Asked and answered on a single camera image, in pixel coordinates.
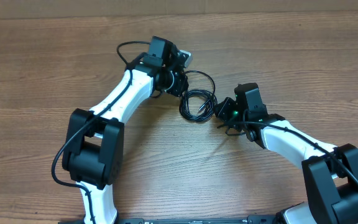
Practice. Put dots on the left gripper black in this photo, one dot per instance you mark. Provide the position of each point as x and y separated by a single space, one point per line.
181 88

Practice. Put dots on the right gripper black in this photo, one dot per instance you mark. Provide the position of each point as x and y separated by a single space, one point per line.
227 104

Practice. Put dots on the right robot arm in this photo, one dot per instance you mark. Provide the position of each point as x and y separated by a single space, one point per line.
330 172

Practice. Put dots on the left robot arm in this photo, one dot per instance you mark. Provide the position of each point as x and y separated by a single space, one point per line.
93 150

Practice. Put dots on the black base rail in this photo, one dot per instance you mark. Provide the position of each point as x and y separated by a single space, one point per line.
251 219

